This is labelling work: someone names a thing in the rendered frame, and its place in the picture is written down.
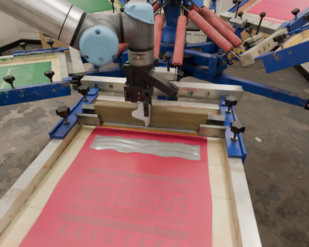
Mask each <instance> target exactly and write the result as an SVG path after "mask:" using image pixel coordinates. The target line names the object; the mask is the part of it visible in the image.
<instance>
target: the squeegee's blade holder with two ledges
mask: <svg viewBox="0 0 309 247"><path fill-rule="evenodd" d="M103 124H104V125H107V126H117V127H128V128H138V129H148V130H158V131H169V132H179V133H189V134H196V129H186V128H175V127H165V126H154V125H148V126H145V125H144V124H133V123H119V122H108V121H104V123H103Z"/></svg>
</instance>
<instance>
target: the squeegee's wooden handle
mask: <svg viewBox="0 0 309 247"><path fill-rule="evenodd" d="M94 109H95V114H96V115H99V116H100V120H101V123H104V121H108V122H119V123H129V124H144V125H145V122H144V121H143V120H141V119H137V118H134V117H133V116H132V112H133V111H135V110H137V109H138V104H130V103H118V102H106V101H96V102H95V104H94ZM207 117H208V110H202V109H190V108H178V107H166V106H154V105H151V108H150V123H149V125H154V126H165V127H175V128H186V129H196V132H199V126H200V124H205V125H206V123H207Z"/></svg>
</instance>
